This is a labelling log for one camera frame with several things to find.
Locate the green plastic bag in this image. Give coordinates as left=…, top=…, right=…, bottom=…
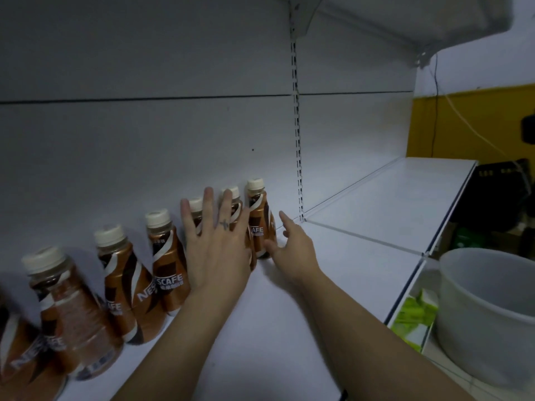
left=455, top=227, right=485, bottom=249

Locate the person's right hand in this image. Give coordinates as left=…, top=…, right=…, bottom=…
left=264, top=211, right=320, bottom=285

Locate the white metal shelf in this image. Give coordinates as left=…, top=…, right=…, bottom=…
left=0, top=0, right=535, bottom=401

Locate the group of Nescafe coffee bottles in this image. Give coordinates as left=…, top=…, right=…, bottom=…
left=0, top=198, right=206, bottom=401

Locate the person's left forearm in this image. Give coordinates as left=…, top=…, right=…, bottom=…
left=110, top=279, right=251, bottom=401

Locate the pile of green tissue packets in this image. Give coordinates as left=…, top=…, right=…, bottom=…
left=391, top=287, right=440, bottom=354

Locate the black plastic crate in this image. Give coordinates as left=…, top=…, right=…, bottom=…
left=451, top=160, right=532, bottom=234

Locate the person's right forearm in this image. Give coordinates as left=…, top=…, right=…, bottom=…
left=292, top=265, right=475, bottom=401

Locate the black wall cable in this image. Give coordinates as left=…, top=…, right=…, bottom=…
left=430, top=53, right=440, bottom=159

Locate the white plastic bucket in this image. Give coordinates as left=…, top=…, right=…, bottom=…
left=434, top=247, right=535, bottom=389

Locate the person's left hand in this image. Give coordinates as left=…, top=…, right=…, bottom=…
left=179, top=187, right=256, bottom=297

